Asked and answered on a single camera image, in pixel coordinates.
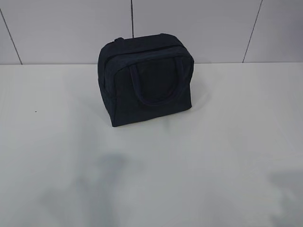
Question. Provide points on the navy blue lunch bag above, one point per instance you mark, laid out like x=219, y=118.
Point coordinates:
x=144, y=78

